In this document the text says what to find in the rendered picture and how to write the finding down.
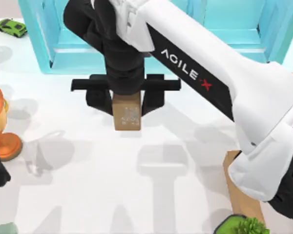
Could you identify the small brown cardboard box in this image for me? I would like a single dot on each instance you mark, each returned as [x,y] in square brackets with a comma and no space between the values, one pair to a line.
[127,119]

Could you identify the light blue rack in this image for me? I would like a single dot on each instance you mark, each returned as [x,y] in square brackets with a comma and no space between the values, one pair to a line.
[45,48]

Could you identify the orange trophy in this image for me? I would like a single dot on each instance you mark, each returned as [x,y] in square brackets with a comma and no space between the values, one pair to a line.
[7,146]

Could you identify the green toy car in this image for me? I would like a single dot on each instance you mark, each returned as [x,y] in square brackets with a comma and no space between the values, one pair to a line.
[11,27]

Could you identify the green plant in black pot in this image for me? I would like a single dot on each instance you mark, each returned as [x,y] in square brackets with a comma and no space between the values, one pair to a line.
[230,221]

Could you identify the pale green object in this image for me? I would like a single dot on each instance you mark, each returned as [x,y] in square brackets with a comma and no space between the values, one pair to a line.
[2,229]

